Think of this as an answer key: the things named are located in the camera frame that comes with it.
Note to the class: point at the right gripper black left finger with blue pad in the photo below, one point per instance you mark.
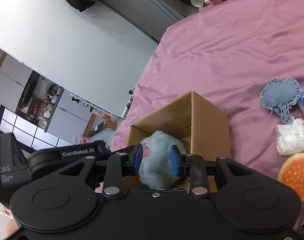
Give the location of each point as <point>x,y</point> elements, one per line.
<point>121,165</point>

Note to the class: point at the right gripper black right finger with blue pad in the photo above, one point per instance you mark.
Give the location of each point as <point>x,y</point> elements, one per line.
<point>191,166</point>

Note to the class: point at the blue fluffy plush toy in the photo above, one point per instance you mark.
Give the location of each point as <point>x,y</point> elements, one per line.
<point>156,169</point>

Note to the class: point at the person left hand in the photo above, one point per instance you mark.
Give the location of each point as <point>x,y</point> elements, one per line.
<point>11,227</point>

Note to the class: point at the cardboard box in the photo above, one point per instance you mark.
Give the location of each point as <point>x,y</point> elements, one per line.
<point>201,126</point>

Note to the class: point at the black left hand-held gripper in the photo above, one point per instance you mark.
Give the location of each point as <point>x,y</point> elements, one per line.
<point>16,170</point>

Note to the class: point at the white tissue packet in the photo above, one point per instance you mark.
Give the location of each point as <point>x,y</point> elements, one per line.
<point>290,138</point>

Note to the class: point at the watermelon plush toy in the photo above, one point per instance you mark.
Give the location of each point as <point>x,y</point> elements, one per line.
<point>291,173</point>

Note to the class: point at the kitchen shelf niche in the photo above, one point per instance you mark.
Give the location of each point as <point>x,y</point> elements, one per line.
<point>39,100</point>

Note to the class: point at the denim heart pillow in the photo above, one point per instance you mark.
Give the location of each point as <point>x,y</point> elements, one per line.
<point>280,96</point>

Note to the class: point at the purple bed sheet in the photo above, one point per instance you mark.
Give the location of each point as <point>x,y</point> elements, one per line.
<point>227,53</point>

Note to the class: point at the grey door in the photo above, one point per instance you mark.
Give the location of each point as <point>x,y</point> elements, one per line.
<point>152,17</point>

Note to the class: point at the white cylinder can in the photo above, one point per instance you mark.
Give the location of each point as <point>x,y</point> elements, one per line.
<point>198,3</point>

